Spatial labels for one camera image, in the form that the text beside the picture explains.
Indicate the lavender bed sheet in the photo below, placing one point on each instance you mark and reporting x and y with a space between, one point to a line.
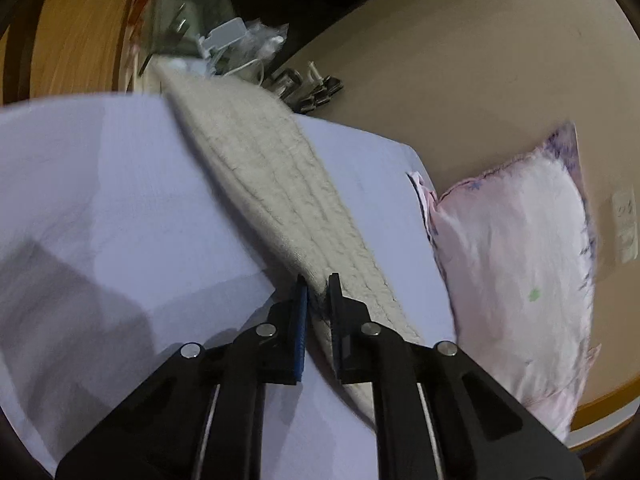
116 248

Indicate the wooden headboard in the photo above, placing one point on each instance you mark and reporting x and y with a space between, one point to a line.
602 417

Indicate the black binder clips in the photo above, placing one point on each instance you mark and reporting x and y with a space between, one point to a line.
303 94

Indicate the white wall socket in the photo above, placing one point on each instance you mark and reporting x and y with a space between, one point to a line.
624 210

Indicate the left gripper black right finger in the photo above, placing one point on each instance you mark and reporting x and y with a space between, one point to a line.
437 413

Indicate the beige cable-knit sweater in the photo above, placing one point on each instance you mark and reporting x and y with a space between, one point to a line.
253 147

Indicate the wooden nightstand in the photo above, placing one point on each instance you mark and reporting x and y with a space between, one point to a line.
54 47

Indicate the white power adapter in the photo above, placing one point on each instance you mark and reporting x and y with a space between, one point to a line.
221 37

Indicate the pink floral pillow left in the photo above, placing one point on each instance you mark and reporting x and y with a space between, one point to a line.
517 250

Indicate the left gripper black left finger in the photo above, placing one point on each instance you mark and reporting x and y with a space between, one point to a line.
200 414

